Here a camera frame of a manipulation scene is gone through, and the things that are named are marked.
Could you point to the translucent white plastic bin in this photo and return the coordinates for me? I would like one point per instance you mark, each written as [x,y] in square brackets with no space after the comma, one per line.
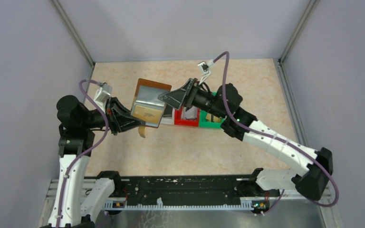
[168,120]

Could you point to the gold credit card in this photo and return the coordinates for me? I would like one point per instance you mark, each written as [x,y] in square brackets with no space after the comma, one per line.
[148,114]

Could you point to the brown leather card holder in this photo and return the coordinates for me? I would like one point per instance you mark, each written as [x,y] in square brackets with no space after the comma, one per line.
[146,94]

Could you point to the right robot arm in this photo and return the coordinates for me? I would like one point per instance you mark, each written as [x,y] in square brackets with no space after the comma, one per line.
[309,169]

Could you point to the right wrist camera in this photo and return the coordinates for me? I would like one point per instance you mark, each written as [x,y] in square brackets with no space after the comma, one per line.
[205,70]

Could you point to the red plastic bin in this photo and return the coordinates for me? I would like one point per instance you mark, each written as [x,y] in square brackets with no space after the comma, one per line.
[179,121]

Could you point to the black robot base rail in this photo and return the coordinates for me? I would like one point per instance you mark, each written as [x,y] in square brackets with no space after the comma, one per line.
[200,192]

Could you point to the white VIP card stack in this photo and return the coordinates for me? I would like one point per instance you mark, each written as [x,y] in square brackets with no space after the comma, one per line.
[190,114]

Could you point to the green plastic bin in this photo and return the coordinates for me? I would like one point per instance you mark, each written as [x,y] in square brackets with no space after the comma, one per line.
[205,124]

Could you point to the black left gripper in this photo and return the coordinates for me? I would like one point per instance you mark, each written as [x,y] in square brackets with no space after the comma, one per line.
[111,116]

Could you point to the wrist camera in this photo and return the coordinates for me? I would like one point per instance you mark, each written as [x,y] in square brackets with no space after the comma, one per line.
[205,70]
[102,94]

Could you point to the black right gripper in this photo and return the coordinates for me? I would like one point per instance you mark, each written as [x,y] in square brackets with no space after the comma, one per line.
[190,95]

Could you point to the gold card in green bin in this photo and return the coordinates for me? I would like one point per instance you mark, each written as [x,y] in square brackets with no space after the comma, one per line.
[213,119]

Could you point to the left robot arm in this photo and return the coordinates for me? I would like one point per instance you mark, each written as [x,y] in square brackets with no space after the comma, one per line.
[75,146]

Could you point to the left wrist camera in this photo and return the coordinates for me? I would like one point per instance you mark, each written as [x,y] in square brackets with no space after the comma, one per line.
[102,94]

